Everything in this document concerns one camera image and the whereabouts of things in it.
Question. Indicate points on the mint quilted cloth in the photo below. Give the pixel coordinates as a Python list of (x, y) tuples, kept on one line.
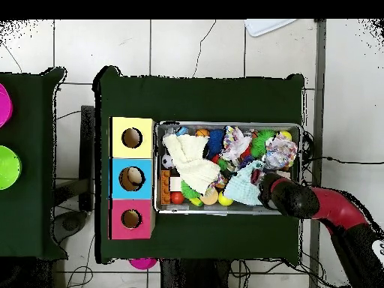
[(240, 189)]

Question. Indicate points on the cream quilted cloth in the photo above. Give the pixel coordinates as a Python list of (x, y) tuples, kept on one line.
[(192, 168)]

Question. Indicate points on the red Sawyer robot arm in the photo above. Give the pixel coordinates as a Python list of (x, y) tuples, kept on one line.
[(336, 207)]

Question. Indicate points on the clear mesh bin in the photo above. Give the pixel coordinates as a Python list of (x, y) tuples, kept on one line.
[(210, 209)]

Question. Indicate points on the wooden box with three holes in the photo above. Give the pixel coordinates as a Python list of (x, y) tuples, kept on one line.
[(145, 150)]

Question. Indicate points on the pale patterned crumpled cloth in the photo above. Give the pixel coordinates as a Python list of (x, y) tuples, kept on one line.
[(282, 148)]

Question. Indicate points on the large colourful dotted cloth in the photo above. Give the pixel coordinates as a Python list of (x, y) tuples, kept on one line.
[(235, 144)]

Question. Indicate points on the yellow ball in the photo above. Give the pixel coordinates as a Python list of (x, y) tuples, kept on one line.
[(224, 199)]

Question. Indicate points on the orange sponge disc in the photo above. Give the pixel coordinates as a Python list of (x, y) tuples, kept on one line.
[(210, 198)]

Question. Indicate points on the blue spiky ball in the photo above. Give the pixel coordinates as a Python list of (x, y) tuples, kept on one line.
[(214, 141)]

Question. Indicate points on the red ball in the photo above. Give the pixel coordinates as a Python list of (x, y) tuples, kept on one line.
[(177, 198)]

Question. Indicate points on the toy soccer ball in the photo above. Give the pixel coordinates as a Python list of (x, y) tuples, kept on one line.
[(168, 161)]

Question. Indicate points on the orange toy brick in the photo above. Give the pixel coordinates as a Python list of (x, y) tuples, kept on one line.
[(165, 189)]

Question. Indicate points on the dark green table cloth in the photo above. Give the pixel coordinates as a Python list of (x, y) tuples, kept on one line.
[(195, 99), (33, 210)]

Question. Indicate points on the pink bowl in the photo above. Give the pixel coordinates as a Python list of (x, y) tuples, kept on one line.
[(4, 105), (144, 264)]

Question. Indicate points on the green bowl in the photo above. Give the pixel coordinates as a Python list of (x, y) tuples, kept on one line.
[(9, 168)]

